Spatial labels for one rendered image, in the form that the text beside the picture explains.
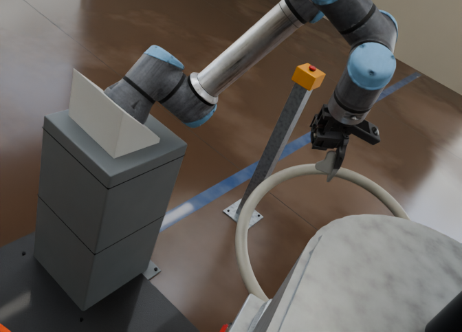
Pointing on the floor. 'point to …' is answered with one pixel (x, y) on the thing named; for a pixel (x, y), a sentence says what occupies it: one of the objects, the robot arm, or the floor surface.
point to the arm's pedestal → (101, 207)
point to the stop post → (280, 135)
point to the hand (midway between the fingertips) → (327, 158)
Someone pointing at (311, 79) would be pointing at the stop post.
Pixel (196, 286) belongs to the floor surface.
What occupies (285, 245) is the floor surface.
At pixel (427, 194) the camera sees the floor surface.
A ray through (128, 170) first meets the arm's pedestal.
